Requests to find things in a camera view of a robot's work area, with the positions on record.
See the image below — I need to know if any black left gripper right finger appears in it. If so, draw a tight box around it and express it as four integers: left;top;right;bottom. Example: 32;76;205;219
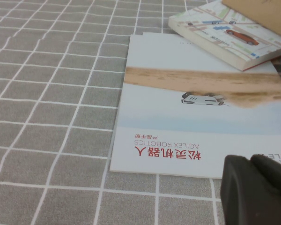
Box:
251;153;281;202

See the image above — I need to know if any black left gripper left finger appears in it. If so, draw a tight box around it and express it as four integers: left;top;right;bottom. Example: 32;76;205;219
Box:
220;154;281;225

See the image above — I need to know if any white AgileX desert brochure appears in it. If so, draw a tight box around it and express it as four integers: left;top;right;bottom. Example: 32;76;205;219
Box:
109;34;281;180

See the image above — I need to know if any map cover book red car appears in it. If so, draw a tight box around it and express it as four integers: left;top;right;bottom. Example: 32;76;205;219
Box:
168;0;281;72

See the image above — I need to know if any brown kraft notebook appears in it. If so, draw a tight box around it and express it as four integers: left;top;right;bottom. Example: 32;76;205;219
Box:
221;0;281;42

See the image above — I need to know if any grey white checked tablecloth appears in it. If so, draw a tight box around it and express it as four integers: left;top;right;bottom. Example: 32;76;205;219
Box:
0;0;281;225

